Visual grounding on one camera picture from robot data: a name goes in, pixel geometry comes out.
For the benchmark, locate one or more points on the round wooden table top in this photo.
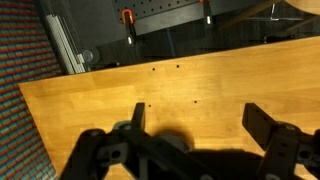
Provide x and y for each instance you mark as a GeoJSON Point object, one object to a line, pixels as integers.
{"type": "Point", "coordinates": [305, 5]}

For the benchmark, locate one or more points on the black caster wheel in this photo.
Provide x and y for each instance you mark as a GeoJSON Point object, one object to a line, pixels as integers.
{"type": "Point", "coordinates": [88, 55]}

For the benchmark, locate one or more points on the silver aluminium extrusion rail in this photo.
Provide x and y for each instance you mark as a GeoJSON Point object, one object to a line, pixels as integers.
{"type": "Point", "coordinates": [63, 43]}

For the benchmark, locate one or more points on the black perforated breadboard plate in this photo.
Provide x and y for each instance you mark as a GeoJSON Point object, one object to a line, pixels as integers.
{"type": "Point", "coordinates": [156, 11]}

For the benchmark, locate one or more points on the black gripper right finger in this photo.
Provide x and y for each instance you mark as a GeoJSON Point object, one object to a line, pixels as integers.
{"type": "Point", "coordinates": [256, 121]}

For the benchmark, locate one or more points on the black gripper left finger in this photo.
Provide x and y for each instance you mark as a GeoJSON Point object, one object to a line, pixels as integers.
{"type": "Point", "coordinates": [138, 116]}

